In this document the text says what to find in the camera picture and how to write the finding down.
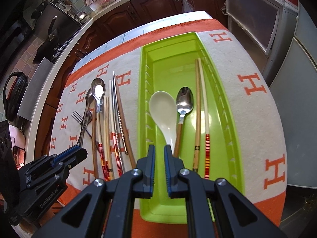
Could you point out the stainless steel chopstick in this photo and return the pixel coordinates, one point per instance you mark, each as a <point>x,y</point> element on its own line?
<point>118,113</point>

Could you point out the white kitchen countertop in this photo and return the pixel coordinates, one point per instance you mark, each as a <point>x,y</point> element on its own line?
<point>30,140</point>

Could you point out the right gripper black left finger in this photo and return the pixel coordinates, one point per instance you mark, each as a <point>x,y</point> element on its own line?
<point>121,194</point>

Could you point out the large round steel spoon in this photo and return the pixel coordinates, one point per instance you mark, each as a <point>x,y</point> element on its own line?
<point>88,100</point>

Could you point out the black wok pan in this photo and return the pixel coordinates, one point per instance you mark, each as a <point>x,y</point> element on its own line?
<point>52,42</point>

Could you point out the green plastic utensil tray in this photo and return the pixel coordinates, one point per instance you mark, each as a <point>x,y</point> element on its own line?
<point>168,65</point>

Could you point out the white ceramic soup spoon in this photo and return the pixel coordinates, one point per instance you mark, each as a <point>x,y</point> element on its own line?
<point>163,111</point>

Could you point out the grey refrigerator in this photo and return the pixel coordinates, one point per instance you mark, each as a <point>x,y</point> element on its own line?
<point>294,91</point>

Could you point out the long brown wooden chopstick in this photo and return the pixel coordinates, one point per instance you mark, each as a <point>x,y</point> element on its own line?
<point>127,139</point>

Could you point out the bamboo chopstick dark band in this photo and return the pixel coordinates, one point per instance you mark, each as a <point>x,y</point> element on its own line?
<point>198,120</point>

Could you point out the black electric kettle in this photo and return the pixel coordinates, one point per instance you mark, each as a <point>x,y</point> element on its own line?
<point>12,101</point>

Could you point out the wooden handled steel spoon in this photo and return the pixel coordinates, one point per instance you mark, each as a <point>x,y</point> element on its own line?
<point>184,103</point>

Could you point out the long steel serving spoon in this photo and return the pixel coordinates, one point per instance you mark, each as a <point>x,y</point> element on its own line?
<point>98,91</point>

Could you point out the pale bamboo chopstick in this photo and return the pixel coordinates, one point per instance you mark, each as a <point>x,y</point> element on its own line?
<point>104,123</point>
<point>108,140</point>

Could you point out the dark wooden kitchen cabinets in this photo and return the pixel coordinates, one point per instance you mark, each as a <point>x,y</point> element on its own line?
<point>117,21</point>

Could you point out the orange beige H-pattern cloth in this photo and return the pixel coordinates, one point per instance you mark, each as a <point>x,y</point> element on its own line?
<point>257,121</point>

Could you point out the grey glass door cabinet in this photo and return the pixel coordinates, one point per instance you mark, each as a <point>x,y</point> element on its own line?
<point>265,29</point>

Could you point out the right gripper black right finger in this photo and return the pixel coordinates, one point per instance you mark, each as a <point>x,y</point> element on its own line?
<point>185,183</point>

